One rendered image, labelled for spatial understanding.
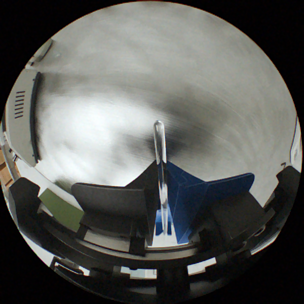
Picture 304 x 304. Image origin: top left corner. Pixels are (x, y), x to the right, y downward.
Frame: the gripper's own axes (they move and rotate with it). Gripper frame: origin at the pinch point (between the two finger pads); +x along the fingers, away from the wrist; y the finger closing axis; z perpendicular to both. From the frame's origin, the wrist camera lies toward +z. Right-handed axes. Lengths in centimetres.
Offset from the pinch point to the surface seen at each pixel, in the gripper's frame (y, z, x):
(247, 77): -12.0, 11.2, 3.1
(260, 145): -16.8, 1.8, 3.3
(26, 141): 24.2, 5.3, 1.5
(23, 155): 25.1, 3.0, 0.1
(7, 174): 261, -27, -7
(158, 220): 0.2, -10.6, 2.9
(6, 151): 285, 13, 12
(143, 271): 30, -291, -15
